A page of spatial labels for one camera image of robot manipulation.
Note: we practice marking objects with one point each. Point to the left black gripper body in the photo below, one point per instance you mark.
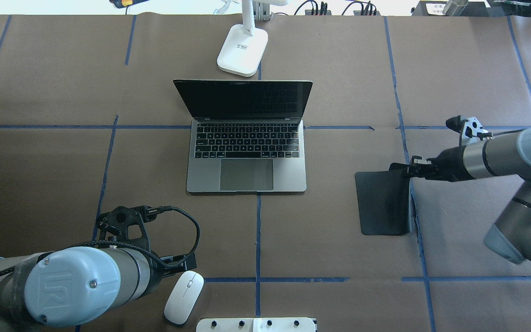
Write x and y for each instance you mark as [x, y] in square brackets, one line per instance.
[156, 271]

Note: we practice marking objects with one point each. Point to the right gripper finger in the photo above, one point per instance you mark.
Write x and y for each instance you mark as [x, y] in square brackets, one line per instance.
[418, 167]

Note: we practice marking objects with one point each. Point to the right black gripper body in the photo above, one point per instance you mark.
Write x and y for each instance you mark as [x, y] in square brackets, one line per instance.
[448, 164]

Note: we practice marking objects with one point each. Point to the white computer mouse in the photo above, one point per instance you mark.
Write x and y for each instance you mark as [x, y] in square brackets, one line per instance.
[183, 297]

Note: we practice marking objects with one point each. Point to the black mouse pad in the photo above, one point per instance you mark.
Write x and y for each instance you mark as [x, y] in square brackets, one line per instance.
[384, 201]

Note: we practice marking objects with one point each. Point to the grey laptop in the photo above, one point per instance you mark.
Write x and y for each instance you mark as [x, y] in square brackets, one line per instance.
[246, 135]

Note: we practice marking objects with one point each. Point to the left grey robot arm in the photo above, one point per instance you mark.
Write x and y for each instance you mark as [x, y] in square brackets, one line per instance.
[73, 286]

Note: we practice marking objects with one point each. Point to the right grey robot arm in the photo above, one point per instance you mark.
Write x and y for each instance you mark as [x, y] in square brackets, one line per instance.
[508, 154]

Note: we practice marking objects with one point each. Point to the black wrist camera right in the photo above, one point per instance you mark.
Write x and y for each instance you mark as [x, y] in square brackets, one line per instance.
[469, 129]

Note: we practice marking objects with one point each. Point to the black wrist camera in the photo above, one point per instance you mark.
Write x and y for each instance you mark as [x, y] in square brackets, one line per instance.
[469, 129]
[115, 225]

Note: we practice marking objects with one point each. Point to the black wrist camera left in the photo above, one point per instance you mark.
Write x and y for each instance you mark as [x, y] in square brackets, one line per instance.
[115, 225]

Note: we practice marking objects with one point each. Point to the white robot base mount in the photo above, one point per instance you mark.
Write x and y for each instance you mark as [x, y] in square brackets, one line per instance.
[257, 324]

